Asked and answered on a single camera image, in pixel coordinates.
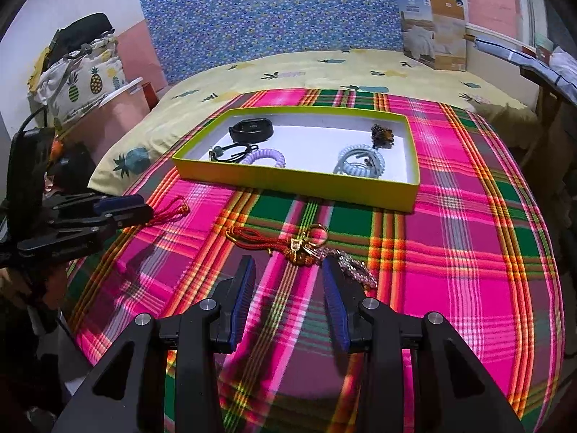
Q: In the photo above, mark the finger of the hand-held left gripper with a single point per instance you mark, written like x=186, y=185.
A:
x=117, y=203
x=135, y=217

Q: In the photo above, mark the white crumpled cloth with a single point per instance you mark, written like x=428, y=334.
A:
x=563, y=63

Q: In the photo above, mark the blue striped cloth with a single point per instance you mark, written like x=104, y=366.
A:
x=500, y=49

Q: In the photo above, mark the yellow pineapple print bedsheet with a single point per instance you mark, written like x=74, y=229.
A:
x=315, y=67

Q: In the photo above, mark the white lid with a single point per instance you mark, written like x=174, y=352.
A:
x=121, y=90

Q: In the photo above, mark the yellow-green shallow cardboard box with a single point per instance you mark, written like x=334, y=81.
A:
x=293, y=185

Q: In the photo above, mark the small red box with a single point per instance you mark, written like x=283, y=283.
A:
x=149, y=95

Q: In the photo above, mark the black bag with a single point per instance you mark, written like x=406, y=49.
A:
x=85, y=27

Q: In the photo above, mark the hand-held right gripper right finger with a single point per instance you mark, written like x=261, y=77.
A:
x=336, y=306

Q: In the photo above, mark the brown hair claw clip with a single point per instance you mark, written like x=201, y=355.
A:
x=382, y=135

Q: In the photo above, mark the pink green plaid blanket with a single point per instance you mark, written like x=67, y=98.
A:
x=450, y=257

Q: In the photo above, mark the white pineapple print fabric bag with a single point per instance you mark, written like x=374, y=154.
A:
x=85, y=81

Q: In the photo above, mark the pink bin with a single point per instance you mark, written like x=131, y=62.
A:
x=124, y=121

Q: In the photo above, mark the blue floral headboard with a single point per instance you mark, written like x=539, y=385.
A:
x=279, y=9

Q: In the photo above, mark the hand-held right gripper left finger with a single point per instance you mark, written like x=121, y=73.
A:
x=241, y=293

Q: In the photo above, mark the bedding set package box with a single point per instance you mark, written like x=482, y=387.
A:
x=441, y=31

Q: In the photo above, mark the black wrist band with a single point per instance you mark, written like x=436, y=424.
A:
x=252, y=131

